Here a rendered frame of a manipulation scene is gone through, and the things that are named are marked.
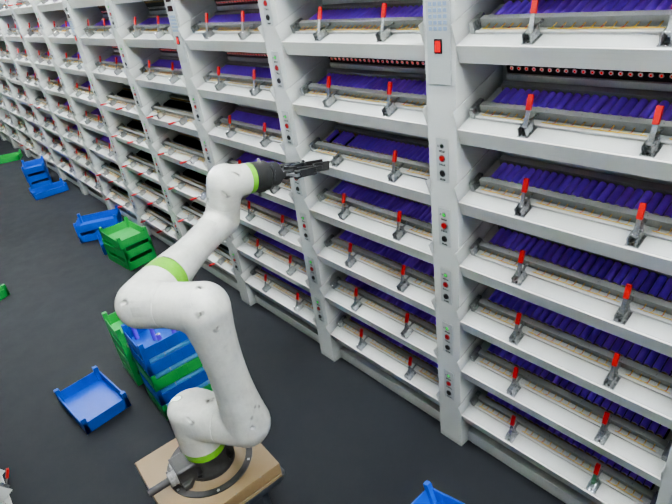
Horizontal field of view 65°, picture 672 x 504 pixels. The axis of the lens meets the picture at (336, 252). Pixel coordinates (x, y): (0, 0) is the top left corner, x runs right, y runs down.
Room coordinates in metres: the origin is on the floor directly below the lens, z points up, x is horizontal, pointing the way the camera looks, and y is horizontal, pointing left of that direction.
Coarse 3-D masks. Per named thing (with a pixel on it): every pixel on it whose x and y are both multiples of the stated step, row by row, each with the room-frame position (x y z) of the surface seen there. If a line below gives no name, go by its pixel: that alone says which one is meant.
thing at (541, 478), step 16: (272, 304) 2.31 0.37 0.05; (288, 320) 2.18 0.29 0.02; (352, 352) 1.83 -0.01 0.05; (368, 368) 1.72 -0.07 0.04; (384, 384) 1.65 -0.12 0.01; (400, 384) 1.59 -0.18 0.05; (416, 400) 1.51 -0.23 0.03; (432, 416) 1.44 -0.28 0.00; (480, 432) 1.30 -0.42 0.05; (496, 448) 1.22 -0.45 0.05; (512, 464) 1.17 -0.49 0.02; (528, 464) 1.14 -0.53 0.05; (544, 480) 1.08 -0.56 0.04; (560, 496) 1.03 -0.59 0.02; (576, 496) 1.00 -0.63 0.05
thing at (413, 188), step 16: (320, 128) 1.91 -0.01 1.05; (368, 128) 1.79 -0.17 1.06; (304, 144) 1.86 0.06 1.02; (368, 160) 1.66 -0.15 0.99; (336, 176) 1.71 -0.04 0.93; (352, 176) 1.63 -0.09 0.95; (368, 176) 1.57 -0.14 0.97; (384, 176) 1.53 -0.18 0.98; (400, 192) 1.47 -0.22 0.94; (416, 192) 1.41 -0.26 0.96
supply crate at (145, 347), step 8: (128, 328) 1.80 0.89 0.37; (128, 336) 1.74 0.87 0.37; (144, 336) 1.79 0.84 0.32; (168, 336) 1.70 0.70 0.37; (176, 336) 1.71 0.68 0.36; (184, 336) 1.73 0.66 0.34; (136, 344) 1.64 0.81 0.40; (144, 344) 1.74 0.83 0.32; (152, 344) 1.66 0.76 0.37; (160, 344) 1.68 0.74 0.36; (168, 344) 1.69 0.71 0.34; (176, 344) 1.71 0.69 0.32; (136, 352) 1.69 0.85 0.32; (144, 352) 1.64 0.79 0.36; (152, 352) 1.65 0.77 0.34; (160, 352) 1.67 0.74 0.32; (144, 360) 1.63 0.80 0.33
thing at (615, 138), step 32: (480, 96) 1.34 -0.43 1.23; (512, 96) 1.29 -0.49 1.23; (544, 96) 1.24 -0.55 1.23; (576, 96) 1.18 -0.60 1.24; (608, 96) 1.14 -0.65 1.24; (640, 96) 1.09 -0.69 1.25; (480, 128) 1.25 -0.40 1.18; (512, 128) 1.20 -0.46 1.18; (544, 128) 1.15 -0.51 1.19; (576, 128) 1.10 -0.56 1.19; (608, 128) 1.06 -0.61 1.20; (640, 128) 1.01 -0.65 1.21; (576, 160) 1.05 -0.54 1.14; (608, 160) 0.99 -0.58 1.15; (640, 160) 0.94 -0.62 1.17
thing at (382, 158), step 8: (320, 144) 1.83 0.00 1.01; (328, 144) 1.81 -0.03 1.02; (328, 152) 1.79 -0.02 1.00; (336, 152) 1.78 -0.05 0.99; (344, 152) 1.74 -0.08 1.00; (352, 152) 1.70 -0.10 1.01; (360, 152) 1.68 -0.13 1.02; (368, 152) 1.66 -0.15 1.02; (360, 160) 1.66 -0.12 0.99; (376, 160) 1.61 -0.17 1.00; (384, 160) 1.59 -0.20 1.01; (400, 160) 1.54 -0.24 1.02; (408, 160) 1.52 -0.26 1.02; (416, 168) 1.49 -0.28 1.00; (424, 168) 1.46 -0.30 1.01
